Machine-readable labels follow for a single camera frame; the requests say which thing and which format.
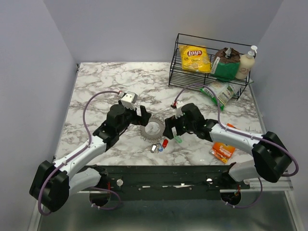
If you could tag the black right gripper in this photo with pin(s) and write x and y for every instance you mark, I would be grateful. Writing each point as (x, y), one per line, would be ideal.
(170, 122)

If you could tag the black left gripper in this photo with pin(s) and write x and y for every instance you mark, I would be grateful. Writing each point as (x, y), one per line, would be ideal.
(143, 120)

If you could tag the green key tag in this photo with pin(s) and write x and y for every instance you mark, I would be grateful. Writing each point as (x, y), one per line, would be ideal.
(178, 139)

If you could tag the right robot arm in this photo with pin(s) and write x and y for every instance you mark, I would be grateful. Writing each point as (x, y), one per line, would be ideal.
(269, 157)

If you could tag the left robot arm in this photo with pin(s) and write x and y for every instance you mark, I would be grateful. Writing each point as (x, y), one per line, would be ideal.
(51, 183)

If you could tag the red key tag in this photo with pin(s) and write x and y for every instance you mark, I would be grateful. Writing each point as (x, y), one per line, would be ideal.
(164, 144)

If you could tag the blue key tag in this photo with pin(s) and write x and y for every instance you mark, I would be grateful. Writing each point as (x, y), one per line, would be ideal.
(160, 147)

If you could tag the black white key tag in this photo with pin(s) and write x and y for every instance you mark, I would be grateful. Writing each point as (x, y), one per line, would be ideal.
(153, 148)

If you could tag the orange razor blade box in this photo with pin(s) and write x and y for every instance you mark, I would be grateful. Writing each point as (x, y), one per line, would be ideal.
(222, 151)

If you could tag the green white snack bag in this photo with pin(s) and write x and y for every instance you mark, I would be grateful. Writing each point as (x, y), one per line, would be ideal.
(221, 92)

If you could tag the yellow Lays chips bag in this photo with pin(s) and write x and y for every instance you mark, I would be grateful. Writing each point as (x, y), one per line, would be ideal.
(194, 58)

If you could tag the green brown coffee bag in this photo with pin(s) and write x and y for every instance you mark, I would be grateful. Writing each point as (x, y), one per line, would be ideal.
(226, 64)

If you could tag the cream lotion pump bottle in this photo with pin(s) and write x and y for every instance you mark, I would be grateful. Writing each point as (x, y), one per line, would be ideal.
(247, 61)

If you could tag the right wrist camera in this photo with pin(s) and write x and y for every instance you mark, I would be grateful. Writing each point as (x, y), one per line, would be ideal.
(178, 106)

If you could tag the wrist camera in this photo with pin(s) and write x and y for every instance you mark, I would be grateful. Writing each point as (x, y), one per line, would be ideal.
(128, 100)
(178, 106)

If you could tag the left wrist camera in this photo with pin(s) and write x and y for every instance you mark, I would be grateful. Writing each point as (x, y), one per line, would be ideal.
(128, 100)

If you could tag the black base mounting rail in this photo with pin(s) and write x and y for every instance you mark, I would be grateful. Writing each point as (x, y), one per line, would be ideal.
(156, 182)

